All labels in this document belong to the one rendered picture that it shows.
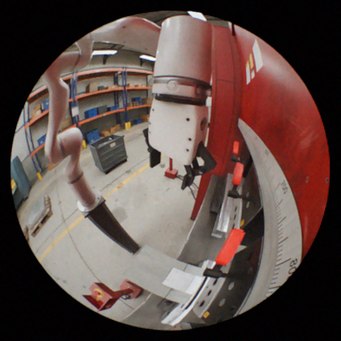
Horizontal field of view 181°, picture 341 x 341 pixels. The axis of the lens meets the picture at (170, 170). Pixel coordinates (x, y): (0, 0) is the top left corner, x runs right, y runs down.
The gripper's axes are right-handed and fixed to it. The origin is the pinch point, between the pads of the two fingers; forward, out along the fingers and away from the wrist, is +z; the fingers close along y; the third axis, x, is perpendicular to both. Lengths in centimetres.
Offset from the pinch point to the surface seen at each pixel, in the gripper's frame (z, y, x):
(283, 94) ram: -22.9, -15.2, -4.8
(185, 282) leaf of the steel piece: 26.9, -24.2, 15.7
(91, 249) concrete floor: 139, 59, 85
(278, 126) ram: -17.1, -15.9, -5.6
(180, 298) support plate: 26.4, -27.7, 22.9
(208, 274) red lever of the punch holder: 1.3, -18.5, 12.0
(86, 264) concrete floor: 136, 43, 109
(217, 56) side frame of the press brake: -53, 20, -65
